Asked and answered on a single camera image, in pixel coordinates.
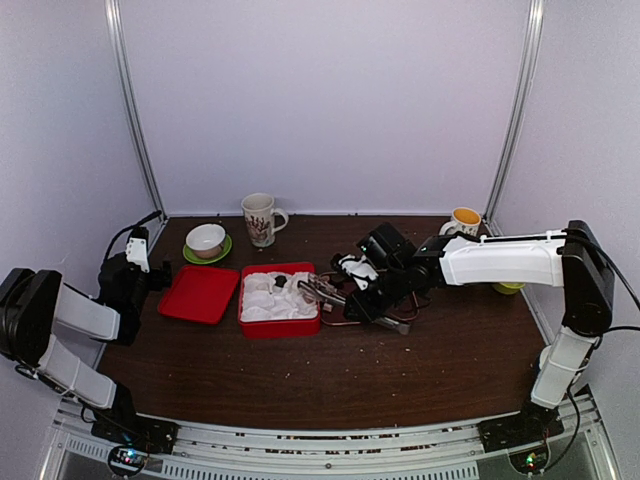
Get red tin lid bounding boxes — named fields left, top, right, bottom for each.
left=157, top=265, right=240, bottom=325

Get metal serving tongs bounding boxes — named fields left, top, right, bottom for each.
left=297, top=274, right=411, bottom=335

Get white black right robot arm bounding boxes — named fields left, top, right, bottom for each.
left=332, top=220, right=615, bottom=450

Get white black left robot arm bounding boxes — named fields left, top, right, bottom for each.
left=1, top=254, right=178, bottom=453

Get green saucer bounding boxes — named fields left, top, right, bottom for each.
left=182, top=235, right=233, bottom=265

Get white ceramic bowl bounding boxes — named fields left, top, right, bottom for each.
left=186, top=224, right=226, bottom=259

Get flower pattern mug yellow inside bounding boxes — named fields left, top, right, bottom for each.
left=439, top=207, right=482, bottom=236

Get dark red lacquer tray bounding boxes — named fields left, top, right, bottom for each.
left=319, top=272, right=421, bottom=327

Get white paper liners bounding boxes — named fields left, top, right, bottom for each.
left=240, top=272, right=318, bottom=323

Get lime green plastic bowl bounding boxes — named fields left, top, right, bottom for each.
left=492, top=283, right=525, bottom=296

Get tall coral pattern mug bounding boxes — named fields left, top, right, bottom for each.
left=241, top=193, right=289, bottom=248

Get red tin box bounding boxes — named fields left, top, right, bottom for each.
left=238, top=262, right=321, bottom=339

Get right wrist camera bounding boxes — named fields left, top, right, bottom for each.
left=331, top=254, right=379, bottom=291

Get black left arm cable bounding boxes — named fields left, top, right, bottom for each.
left=102, top=210, right=167, bottom=261

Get aluminium front rail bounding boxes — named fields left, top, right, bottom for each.
left=47, top=384, right=614, bottom=480

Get aluminium right corner post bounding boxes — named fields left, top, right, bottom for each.
left=484, top=0, right=546, bottom=228

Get aluminium corner post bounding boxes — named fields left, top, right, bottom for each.
left=484, top=0, right=546, bottom=228
left=104, top=0, right=167, bottom=221

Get aluminium left corner post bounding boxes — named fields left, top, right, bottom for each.
left=104, top=0, right=167, bottom=221

